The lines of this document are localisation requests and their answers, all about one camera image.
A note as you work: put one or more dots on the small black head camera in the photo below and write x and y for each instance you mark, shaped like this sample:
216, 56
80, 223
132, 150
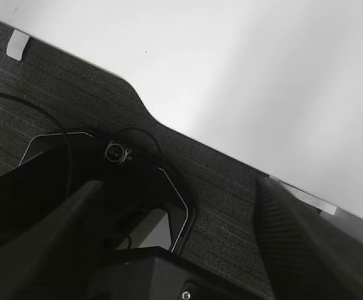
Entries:
117, 152

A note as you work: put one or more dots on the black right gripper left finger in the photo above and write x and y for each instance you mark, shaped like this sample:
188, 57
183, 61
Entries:
57, 257

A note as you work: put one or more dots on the white table bracket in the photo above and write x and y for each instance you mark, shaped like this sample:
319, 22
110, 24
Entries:
307, 198
17, 44

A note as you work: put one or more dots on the white table bracket right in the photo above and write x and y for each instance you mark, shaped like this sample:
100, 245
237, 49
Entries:
307, 198

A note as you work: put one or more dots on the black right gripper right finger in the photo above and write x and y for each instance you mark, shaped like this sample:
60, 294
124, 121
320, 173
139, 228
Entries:
305, 256

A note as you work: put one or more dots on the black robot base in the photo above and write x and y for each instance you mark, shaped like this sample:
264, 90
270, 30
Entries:
148, 217

